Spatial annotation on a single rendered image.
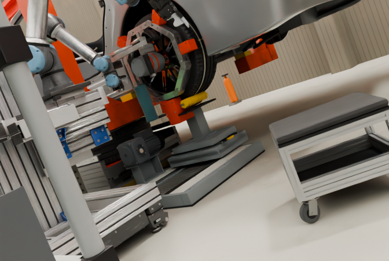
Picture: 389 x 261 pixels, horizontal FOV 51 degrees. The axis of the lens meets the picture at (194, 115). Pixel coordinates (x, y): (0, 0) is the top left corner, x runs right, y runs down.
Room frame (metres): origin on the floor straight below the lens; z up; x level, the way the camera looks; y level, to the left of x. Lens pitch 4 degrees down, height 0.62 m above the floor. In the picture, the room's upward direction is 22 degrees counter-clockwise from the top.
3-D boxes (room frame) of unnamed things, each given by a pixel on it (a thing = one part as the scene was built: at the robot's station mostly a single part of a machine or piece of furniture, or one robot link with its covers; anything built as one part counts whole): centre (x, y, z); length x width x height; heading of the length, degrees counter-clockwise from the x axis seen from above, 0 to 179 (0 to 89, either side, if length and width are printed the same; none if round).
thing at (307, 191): (1.54, -0.45, 0.17); 0.43 x 0.36 x 0.34; 82
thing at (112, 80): (2.48, 0.38, 0.81); 0.11 x 0.08 x 0.09; 3
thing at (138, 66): (2.80, 0.16, 0.85); 0.21 x 0.14 x 0.14; 138
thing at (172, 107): (2.88, 0.09, 0.48); 0.16 x 0.12 x 0.17; 138
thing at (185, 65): (2.85, 0.12, 0.85); 0.54 x 0.07 x 0.54; 48
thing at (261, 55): (4.70, -0.86, 0.69); 0.52 x 0.17 x 0.35; 138
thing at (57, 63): (2.00, 0.57, 0.98); 0.13 x 0.12 x 0.14; 176
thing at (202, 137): (2.98, 0.00, 0.32); 0.40 x 0.30 x 0.28; 48
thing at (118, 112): (3.17, 0.52, 0.69); 0.52 x 0.17 x 0.35; 138
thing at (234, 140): (2.98, 0.00, 0.13); 0.50 x 0.36 x 0.10; 48
